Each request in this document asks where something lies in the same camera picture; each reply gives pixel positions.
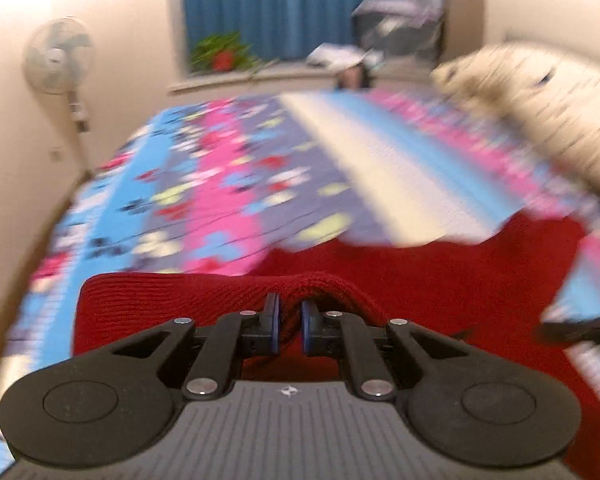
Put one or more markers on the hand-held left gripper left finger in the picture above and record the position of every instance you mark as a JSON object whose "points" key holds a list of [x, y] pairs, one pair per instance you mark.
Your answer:
{"points": [[272, 324]]}

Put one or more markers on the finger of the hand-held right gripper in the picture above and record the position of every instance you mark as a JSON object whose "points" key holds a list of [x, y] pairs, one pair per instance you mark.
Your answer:
{"points": [[585, 332]]}

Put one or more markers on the cream patterned pillow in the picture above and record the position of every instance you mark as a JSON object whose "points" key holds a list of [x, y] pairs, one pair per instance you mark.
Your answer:
{"points": [[555, 105]]}

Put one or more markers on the white pedestal fan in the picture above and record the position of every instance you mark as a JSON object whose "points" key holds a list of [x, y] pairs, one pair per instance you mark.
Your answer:
{"points": [[55, 57]]}

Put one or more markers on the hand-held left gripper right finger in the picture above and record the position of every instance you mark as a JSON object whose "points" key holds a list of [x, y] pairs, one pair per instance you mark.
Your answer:
{"points": [[308, 326]]}

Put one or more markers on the grey box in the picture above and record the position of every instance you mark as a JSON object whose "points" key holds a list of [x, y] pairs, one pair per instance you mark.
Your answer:
{"points": [[400, 15]]}

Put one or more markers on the red knit garment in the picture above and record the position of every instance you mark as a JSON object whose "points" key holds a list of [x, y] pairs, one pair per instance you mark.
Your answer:
{"points": [[430, 285]]}

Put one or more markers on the green plant with red flowers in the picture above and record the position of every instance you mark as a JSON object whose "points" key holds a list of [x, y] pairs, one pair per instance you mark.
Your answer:
{"points": [[225, 55]]}

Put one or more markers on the blue curtain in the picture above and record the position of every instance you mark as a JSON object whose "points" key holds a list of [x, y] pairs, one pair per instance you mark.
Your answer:
{"points": [[280, 5]]}

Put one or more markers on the floral fleece blanket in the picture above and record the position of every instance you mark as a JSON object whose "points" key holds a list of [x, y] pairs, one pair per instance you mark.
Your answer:
{"points": [[205, 185]]}

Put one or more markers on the white paper pile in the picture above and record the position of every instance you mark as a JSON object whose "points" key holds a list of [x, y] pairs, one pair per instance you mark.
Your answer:
{"points": [[337, 55]]}

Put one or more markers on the dark object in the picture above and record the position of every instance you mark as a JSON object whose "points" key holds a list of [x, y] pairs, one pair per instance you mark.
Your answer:
{"points": [[352, 79]]}

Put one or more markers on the window sill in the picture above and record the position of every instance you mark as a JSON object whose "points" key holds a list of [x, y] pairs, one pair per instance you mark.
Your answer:
{"points": [[220, 81]]}

